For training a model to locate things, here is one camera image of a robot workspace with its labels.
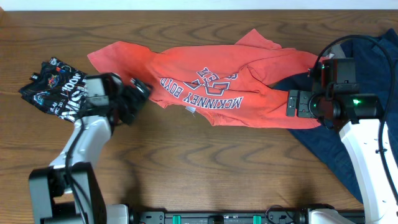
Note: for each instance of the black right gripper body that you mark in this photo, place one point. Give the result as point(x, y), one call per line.
point(308, 106)

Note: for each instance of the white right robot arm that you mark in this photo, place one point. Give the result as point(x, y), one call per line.
point(358, 120)

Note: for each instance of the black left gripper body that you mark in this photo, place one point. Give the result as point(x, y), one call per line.
point(126, 107)

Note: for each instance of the orange printed t-shirt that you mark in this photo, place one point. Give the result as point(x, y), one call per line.
point(230, 85)

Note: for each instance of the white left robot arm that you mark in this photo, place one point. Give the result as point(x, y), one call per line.
point(67, 190)

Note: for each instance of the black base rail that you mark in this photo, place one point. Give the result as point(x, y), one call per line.
point(275, 214)

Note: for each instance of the folded black printed t-shirt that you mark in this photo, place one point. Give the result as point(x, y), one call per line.
point(58, 89)

